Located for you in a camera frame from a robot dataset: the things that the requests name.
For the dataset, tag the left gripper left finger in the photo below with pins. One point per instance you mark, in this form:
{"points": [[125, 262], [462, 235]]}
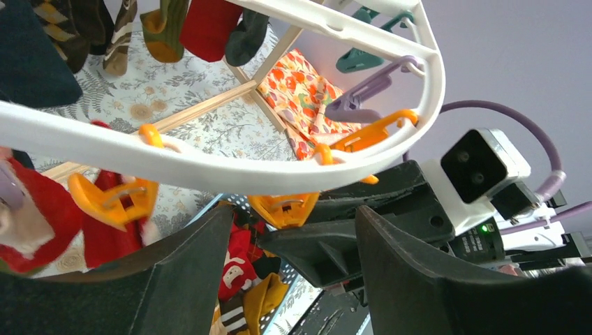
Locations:
{"points": [[168, 287]]}

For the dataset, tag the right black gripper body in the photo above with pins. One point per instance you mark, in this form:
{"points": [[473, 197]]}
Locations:
{"points": [[324, 250]]}

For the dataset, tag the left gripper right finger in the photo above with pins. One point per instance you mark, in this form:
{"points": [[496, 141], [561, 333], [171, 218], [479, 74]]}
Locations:
{"points": [[414, 288]]}

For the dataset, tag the red santa sock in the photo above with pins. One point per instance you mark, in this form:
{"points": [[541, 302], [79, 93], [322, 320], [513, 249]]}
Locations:
{"points": [[38, 217]]}

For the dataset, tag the white round clip hanger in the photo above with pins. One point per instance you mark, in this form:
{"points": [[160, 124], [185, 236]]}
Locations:
{"points": [[247, 165]]}

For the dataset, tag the red bunny sock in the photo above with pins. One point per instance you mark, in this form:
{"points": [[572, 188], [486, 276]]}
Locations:
{"points": [[104, 243]]}

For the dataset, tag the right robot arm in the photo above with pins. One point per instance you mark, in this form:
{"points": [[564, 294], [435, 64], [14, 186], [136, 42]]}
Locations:
{"points": [[484, 245]]}

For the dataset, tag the orange clothes clip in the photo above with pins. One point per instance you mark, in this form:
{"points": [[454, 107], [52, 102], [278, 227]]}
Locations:
{"points": [[116, 206], [289, 211]]}

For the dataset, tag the pile of socks in basket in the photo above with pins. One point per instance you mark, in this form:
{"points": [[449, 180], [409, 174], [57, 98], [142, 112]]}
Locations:
{"points": [[251, 286]]}

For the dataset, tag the purple clothes clip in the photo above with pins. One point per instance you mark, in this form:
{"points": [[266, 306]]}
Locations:
{"points": [[348, 107]]}

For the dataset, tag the blue plastic basket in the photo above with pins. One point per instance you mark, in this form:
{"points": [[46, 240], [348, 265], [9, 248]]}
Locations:
{"points": [[300, 295]]}

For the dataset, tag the floral orange cloth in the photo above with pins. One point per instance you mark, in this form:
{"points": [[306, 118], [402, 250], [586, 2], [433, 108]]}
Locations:
{"points": [[299, 95]]}

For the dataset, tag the floral table mat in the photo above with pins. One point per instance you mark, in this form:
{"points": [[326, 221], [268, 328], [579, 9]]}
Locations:
{"points": [[170, 287]]}

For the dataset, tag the dark green hanging sock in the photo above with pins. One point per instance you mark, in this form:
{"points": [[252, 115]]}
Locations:
{"points": [[246, 39]]}

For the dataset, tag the red hanging sock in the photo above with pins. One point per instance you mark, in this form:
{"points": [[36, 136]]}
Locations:
{"points": [[207, 28]]}

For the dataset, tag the argyle dark hanging sock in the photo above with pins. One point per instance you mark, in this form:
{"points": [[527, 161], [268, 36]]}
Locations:
{"points": [[44, 44]]}

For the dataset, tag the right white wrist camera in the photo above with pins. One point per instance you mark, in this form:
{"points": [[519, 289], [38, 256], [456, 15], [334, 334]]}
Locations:
{"points": [[482, 174]]}

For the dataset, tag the wooden drying rack frame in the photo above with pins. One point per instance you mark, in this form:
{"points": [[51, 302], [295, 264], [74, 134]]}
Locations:
{"points": [[212, 106]]}

